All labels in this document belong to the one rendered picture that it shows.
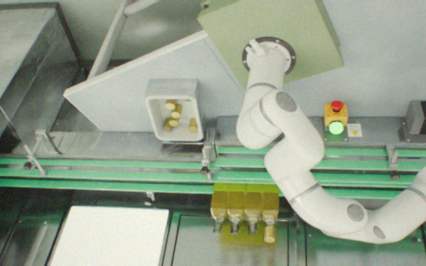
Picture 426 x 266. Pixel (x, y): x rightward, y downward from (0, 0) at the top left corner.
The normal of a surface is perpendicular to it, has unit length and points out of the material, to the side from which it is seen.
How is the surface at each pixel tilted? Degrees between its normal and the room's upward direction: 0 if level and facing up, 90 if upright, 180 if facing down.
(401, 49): 0
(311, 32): 4
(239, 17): 4
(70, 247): 90
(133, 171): 90
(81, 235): 90
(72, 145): 90
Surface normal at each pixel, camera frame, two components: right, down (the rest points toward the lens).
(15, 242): -0.11, -0.65
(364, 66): -0.11, 0.76
